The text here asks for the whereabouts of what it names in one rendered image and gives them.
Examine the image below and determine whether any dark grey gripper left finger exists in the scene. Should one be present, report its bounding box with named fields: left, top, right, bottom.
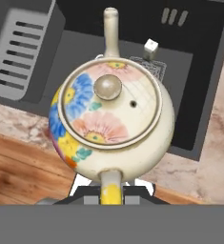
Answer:
left=54, top=185, right=102, bottom=206

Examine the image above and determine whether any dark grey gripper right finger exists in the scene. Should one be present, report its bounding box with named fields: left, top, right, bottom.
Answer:
left=122, top=185, right=171, bottom=206

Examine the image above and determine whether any floral cream ceramic teapot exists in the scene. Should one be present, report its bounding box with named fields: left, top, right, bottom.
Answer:
left=48, top=7, right=176, bottom=206

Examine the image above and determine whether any dark grey kitchen sink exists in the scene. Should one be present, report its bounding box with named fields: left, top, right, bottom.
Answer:
left=0, top=0, right=224, bottom=162

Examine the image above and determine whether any small white square block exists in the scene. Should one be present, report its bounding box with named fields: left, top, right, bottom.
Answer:
left=143, top=38, right=159, bottom=62

